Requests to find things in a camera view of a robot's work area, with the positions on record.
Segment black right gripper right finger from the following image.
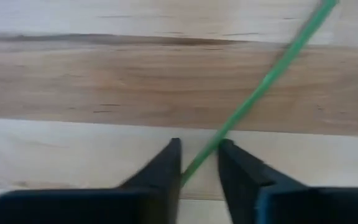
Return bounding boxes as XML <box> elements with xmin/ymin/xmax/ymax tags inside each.
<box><xmin>218</xmin><ymin>138</ymin><xmax>358</xmax><ymax>224</ymax></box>

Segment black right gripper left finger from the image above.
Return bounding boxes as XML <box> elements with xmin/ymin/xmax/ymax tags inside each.
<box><xmin>0</xmin><ymin>138</ymin><xmax>183</xmax><ymax>224</ymax></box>

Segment dark tulip with long stem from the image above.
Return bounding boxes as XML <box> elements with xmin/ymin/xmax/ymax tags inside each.
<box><xmin>180</xmin><ymin>0</ymin><xmax>340</xmax><ymax>187</ymax></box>

